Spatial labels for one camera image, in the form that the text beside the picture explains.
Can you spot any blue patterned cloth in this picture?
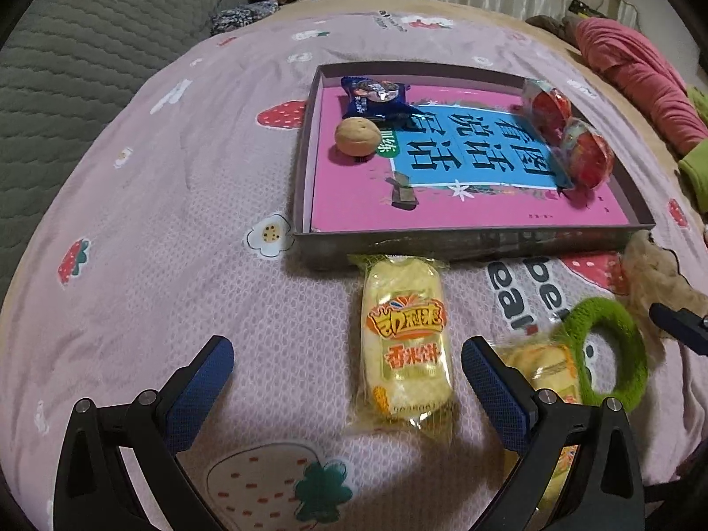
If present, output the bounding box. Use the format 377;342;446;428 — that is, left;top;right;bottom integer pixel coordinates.
210;1;280;37

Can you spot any pink picture book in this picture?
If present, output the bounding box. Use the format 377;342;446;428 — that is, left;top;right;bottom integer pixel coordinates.
310;84;631;231

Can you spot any red jelly cup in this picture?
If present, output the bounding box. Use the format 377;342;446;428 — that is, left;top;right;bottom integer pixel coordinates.
521;78;570;134
558;118;616;192

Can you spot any yellow rice cracker packet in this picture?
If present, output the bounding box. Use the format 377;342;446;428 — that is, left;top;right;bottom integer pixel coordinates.
347;254;460;443
492;337;587;516

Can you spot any green garment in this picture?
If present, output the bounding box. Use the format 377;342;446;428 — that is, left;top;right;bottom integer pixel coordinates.
679;85;708;212

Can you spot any blue snack packet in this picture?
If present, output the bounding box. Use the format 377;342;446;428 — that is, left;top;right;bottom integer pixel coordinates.
339;76;413;123

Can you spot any green fuzzy ring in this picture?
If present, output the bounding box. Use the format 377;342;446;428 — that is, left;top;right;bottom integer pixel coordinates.
558;297;648;407

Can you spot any beige plush toy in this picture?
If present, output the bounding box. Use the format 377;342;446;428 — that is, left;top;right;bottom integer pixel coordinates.
622;231;703;344

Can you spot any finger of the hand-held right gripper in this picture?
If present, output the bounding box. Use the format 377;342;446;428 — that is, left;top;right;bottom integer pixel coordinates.
649;302;708;356

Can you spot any shallow grey cardboard tray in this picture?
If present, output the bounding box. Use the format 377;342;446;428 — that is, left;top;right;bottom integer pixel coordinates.
292;62;657;271

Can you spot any grey quilted headboard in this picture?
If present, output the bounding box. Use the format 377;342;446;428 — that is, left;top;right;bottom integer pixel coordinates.
0;0;247;302

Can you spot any pink garment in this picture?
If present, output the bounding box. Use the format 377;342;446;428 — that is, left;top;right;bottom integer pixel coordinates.
572;18;708;156

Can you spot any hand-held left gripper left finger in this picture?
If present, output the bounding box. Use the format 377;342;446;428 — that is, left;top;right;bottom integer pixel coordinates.
54;335;235;531

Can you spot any small round beige bun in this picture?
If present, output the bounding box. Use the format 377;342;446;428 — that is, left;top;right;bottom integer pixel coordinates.
335;117;382;156

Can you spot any pink strawberry print bedsheet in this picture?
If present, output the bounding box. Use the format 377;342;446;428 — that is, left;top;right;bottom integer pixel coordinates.
0;8;708;531

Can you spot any brown furry cloth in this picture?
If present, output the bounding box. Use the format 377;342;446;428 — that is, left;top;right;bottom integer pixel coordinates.
525;14;581;41

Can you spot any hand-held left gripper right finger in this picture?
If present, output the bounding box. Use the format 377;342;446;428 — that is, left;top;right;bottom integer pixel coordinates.
461;337;647;531

